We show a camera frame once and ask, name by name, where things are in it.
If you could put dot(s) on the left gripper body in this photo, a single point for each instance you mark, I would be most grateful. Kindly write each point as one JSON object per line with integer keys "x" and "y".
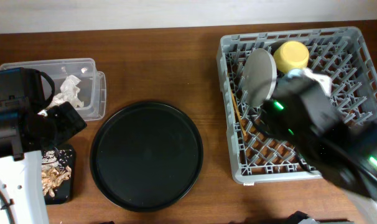
{"x": 65, "y": 124}

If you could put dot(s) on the white tissue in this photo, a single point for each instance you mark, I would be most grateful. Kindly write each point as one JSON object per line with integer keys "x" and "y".
{"x": 68, "y": 93}

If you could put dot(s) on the white rice pile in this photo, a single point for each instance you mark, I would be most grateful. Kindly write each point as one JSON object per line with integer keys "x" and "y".
{"x": 59, "y": 157}

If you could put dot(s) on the peanut shells pile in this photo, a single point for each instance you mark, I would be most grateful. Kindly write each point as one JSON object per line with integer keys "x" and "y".
{"x": 53, "y": 178}

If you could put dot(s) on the wooden chopstick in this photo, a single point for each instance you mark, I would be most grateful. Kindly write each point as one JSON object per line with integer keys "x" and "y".
{"x": 237, "y": 113}

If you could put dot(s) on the grey round plate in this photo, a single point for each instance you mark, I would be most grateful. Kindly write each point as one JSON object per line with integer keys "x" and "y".
{"x": 260, "y": 75}

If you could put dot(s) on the yellow saucer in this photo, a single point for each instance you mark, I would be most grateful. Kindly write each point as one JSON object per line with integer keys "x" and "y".
{"x": 291, "y": 55}

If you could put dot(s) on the grey dishwasher rack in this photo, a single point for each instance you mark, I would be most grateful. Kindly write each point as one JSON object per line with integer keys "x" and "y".
{"x": 339, "y": 52}

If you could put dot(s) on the light blue cup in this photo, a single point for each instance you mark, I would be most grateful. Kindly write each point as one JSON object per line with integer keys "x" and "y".
{"x": 297, "y": 72}

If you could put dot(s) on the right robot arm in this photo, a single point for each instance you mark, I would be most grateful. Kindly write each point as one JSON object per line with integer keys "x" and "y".
{"x": 300, "y": 112}

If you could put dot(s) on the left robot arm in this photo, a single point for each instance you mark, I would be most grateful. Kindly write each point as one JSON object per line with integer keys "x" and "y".
{"x": 28, "y": 125}

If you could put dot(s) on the clear plastic bin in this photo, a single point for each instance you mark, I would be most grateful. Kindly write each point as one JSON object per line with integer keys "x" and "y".
{"x": 92, "y": 83}

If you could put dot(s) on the black rectangular tray bin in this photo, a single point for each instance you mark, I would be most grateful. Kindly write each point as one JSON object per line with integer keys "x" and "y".
{"x": 63, "y": 193}

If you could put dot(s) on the round black serving tray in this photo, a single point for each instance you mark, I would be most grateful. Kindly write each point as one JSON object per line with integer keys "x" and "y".
{"x": 146, "y": 156}

